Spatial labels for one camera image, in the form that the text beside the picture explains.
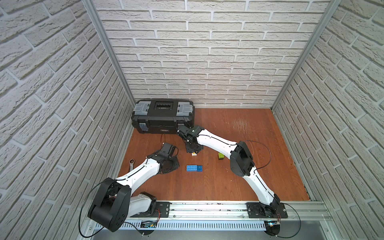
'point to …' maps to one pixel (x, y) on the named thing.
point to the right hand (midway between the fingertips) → (195, 148)
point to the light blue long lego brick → (191, 168)
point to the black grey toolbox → (161, 116)
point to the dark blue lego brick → (199, 168)
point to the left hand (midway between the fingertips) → (178, 163)
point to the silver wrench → (131, 162)
